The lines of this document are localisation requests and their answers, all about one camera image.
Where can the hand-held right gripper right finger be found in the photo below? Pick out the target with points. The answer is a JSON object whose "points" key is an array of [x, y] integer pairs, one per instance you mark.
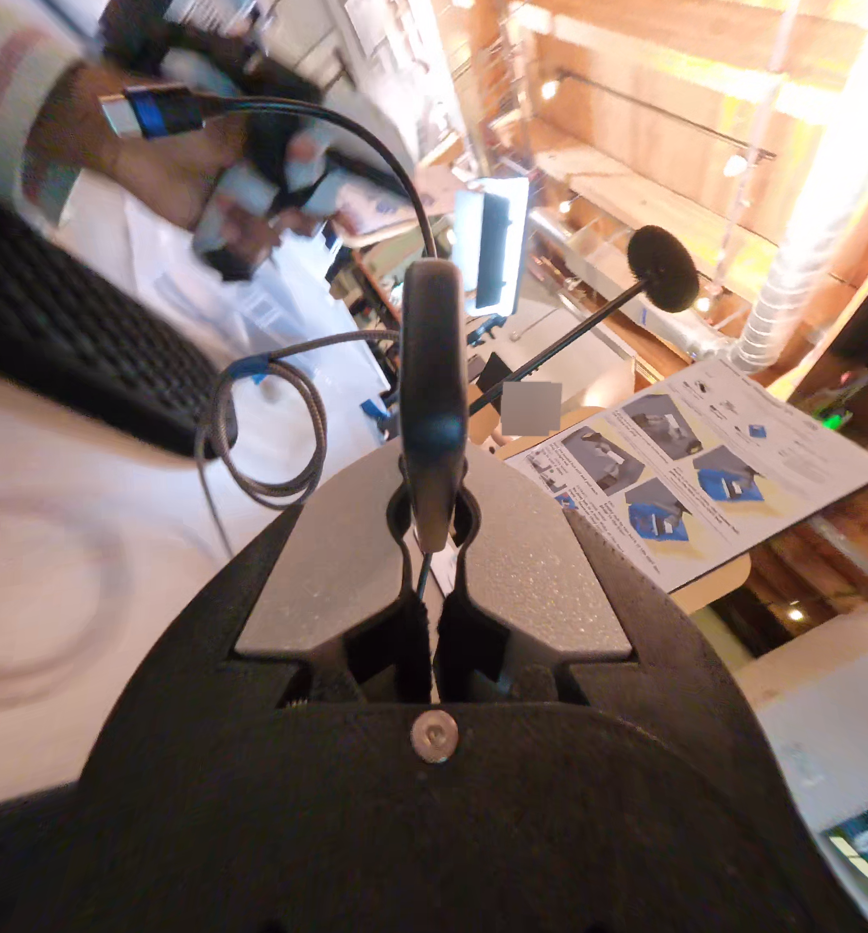
{"points": [[543, 576]]}

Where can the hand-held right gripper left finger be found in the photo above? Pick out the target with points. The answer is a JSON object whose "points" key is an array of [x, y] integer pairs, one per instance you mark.
{"points": [[317, 576]]}

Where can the person's left forearm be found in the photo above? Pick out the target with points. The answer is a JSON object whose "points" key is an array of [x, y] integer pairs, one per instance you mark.
{"points": [[11, 87]]}

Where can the person's left hand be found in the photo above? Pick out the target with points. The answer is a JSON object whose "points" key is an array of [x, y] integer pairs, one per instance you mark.
{"points": [[150, 175]]}

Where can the printed instruction sheet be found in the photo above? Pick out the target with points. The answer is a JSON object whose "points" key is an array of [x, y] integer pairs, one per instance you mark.
{"points": [[704, 466]]}

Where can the long black mesh wrist rest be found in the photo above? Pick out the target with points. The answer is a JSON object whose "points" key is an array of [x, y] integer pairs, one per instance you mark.
{"points": [[77, 342]]}

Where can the black foam boom microphone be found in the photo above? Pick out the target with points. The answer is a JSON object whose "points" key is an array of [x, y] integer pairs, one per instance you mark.
{"points": [[664, 266]]}

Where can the lit led light panel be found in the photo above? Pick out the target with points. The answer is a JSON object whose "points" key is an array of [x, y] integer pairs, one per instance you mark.
{"points": [[470, 240]]}

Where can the rectangular metal air duct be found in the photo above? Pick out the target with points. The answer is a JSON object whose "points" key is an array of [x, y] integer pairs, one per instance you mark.
{"points": [[609, 291]]}

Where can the white flexible air duct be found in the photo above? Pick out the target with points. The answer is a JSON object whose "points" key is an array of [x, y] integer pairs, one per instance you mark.
{"points": [[784, 306]]}

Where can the black track light rail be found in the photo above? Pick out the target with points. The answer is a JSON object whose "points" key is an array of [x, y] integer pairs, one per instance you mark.
{"points": [[667, 116]]}

